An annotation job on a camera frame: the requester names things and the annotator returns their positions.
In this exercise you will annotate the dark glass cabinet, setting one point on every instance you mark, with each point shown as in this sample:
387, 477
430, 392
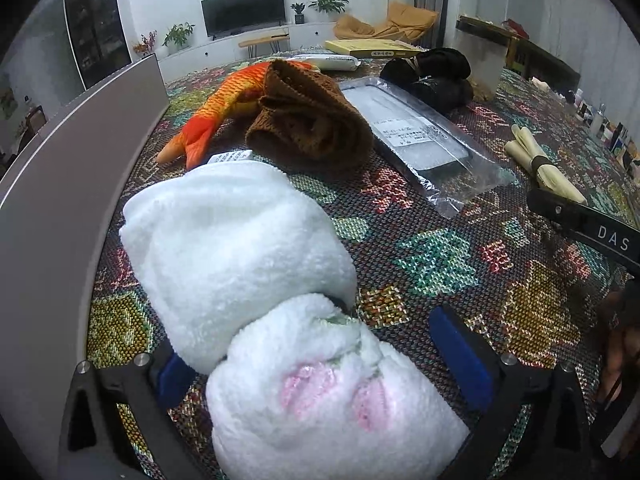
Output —
92, 20

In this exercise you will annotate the dark wooden side table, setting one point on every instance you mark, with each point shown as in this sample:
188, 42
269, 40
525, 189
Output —
520, 50

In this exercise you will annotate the cream cloth roll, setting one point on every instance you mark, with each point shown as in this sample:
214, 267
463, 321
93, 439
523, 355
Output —
542, 162

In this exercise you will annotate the black cloth bundle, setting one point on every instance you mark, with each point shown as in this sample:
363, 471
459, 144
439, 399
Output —
435, 77

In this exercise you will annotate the wooden bench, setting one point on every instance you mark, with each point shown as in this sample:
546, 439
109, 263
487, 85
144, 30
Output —
264, 40

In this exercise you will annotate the small plant in black pot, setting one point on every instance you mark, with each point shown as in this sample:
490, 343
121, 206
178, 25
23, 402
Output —
298, 12

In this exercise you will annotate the white fluffy towel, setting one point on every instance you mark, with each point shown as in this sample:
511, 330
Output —
235, 255

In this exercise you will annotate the white packaged item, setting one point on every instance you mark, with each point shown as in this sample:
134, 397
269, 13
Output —
325, 61

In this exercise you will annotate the patterned woven blanket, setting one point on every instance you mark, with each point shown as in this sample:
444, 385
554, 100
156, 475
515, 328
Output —
450, 270

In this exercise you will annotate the grey upholstered panel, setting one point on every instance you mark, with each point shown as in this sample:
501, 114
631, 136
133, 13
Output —
75, 160

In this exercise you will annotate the orange beanbag chair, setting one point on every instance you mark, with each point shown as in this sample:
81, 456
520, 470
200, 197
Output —
390, 25

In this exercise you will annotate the yellow flat package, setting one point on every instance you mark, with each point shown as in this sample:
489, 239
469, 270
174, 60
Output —
370, 47

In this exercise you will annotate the black television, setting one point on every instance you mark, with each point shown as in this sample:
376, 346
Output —
243, 9

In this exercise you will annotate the row of small bottles and boxes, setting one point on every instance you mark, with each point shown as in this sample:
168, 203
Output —
612, 130

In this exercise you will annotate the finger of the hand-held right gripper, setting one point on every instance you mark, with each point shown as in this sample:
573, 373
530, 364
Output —
555, 207

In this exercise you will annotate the brown knitted cloth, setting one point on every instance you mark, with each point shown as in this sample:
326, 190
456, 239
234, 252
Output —
310, 115

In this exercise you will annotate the person's right hand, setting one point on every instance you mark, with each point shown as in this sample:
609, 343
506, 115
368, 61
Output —
620, 345

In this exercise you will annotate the grey item in plastic bag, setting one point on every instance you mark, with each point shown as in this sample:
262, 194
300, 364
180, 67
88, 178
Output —
420, 135

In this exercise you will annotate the orange fish plush toy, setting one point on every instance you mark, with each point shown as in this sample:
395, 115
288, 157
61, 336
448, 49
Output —
220, 100

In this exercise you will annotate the red flower plant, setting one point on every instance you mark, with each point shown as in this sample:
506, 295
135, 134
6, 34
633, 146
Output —
145, 45

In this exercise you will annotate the white towel with pink embroidery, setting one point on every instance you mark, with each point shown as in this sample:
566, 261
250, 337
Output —
325, 400

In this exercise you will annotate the green potted plant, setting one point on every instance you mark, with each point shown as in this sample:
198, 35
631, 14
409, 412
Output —
327, 2
178, 35

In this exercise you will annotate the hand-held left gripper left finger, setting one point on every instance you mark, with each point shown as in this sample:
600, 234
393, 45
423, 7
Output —
172, 382

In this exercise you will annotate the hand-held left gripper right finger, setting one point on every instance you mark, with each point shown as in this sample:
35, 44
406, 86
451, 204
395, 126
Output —
462, 355

